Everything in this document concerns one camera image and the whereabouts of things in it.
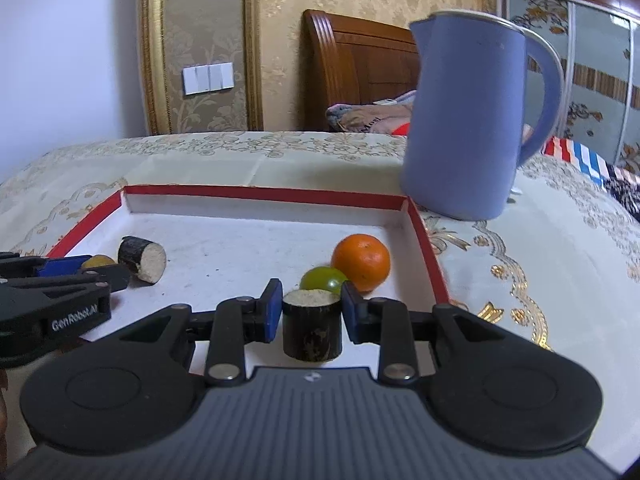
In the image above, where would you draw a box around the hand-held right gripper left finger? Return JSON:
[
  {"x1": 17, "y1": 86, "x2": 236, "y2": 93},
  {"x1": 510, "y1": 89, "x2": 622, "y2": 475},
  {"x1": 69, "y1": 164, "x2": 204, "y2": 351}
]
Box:
[{"x1": 117, "y1": 278, "x2": 283, "y2": 387}]

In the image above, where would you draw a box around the white light switch panel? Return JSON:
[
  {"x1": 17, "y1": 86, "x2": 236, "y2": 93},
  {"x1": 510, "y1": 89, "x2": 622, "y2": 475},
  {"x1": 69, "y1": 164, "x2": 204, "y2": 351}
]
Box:
[{"x1": 182, "y1": 62, "x2": 235, "y2": 96}]

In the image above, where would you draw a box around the gold wall moulding frame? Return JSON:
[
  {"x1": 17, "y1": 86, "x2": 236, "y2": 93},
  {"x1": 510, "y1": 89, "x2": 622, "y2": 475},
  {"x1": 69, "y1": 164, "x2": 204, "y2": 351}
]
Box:
[{"x1": 137, "y1": 0, "x2": 264, "y2": 136}]

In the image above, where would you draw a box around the floral sliding door wardrobe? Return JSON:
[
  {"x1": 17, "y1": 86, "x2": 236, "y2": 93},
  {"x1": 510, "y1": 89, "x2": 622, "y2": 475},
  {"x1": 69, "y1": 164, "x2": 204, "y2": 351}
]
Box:
[{"x1": 501, "y1": 0, "x2": 640, "y2": 171}]

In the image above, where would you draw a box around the blue electric kettle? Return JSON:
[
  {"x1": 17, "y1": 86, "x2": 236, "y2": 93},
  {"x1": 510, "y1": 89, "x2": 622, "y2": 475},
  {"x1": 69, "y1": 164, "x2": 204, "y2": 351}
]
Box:
[{"x1": 400, "y1": 9, "x2": 565, "y2": 222}]

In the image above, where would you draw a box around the brown printed blanket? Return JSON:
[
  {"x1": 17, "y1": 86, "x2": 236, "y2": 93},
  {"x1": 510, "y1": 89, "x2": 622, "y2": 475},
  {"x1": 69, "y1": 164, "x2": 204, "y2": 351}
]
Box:
[{"x1": 325, "y1": 90, "x2": 418, "y2": 135}]

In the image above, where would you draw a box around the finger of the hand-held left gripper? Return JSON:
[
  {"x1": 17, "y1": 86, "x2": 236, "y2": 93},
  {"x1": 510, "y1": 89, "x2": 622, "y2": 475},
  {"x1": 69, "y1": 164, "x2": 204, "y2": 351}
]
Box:
[
  {"x1": 0, "y1": 264, "x2": 132, "y2": 306},
  {"x1": 0, "y1": 252, "x2": 93, "y2": 278}
]

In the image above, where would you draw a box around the green tomato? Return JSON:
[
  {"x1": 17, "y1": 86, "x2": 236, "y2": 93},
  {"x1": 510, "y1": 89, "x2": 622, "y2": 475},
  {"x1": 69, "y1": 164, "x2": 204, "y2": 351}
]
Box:
[{"x1": 300, "y1": 266, "x2": 351, "y2": 295}]

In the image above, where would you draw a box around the red cardboard box tray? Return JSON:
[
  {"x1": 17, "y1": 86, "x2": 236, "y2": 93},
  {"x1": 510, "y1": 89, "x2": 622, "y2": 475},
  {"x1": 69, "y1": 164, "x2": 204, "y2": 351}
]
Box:
[{"x1": 47, "y1": 185, "x2": 451, "y2": 376}]

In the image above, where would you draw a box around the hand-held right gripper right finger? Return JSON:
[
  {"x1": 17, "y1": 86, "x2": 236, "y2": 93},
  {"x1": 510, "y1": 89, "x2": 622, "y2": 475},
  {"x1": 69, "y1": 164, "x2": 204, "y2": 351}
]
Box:
[{"x1": 341, "y1": 281, "x2": 506, "y2": 386}]

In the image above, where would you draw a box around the orange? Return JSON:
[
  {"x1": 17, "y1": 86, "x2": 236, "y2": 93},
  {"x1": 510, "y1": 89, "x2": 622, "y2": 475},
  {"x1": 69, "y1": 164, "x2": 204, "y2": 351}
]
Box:
[{"x1": 331, "y1": 234, "x2": 391, "y2": 293}]

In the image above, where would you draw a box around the small yellow-brown kiwi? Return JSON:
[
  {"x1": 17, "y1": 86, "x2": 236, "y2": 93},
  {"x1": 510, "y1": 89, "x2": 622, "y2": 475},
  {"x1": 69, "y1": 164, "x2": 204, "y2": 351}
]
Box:
[{"x1": 80, "y1": 255, "x2": 118, "y2": 273}]

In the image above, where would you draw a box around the dark floral cloth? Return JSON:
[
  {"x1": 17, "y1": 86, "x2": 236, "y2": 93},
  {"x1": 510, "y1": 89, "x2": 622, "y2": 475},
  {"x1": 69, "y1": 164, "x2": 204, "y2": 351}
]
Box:
[{"x1": 602, "y1": 165, "x2": 640, "y2": 223}]

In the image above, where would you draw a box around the colourful striped quilt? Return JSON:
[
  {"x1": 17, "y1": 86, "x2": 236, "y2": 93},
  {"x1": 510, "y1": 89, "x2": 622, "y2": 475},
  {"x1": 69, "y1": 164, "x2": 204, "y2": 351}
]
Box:
[{"x1": 542, "y1": 135, "x2": 640, "y2": 191}]

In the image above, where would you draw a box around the wooden bed headboard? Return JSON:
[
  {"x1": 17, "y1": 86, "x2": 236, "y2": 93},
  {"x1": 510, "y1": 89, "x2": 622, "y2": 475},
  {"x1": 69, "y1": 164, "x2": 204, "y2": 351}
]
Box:
[{"x1": 303, "y1": 9, "x2": 423, "y2": 133}]

